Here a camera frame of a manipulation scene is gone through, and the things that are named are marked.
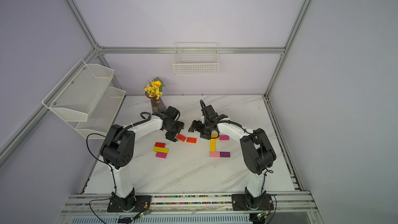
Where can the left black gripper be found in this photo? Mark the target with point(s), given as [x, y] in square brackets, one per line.
[172, 137]

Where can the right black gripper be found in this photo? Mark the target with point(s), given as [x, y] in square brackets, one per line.
[199, 128]

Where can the red block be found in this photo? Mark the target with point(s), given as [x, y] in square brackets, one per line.
[192, 140]
[160, 145]
[181, 138]

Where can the yellow block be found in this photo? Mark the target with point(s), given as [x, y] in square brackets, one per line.
[161, 150]
[212, 145]

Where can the magenta block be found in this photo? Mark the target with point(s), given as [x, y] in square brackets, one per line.
[161, 155]
[224, 138]

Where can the pink block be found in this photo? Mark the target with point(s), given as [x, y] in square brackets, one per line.
[214, 154]

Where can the purple block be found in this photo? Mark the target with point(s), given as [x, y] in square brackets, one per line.
[225, 154]

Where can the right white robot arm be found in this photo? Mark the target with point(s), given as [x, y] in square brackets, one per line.
[257, 151]

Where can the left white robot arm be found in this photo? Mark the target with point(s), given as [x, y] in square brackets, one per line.
[118, 148]

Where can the dark glass vase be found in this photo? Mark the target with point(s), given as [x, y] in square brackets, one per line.
[157, 105]

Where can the magenta block in pile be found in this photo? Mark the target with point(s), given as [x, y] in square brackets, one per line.
[161, 155]

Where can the yellow flower bouquet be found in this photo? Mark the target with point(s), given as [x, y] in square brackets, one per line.
[154, 89]

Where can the white two-tier mesh shelf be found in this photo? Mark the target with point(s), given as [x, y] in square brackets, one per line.
[86, 100]

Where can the white wire wall basket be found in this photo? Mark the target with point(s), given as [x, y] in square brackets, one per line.
[195, 64]

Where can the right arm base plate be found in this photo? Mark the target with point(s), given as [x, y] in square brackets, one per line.
[245, 202]

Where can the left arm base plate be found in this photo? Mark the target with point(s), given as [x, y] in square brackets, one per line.
[129, 204]

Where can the aluminium frame back bar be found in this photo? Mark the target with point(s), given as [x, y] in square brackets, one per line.
[192, 50]

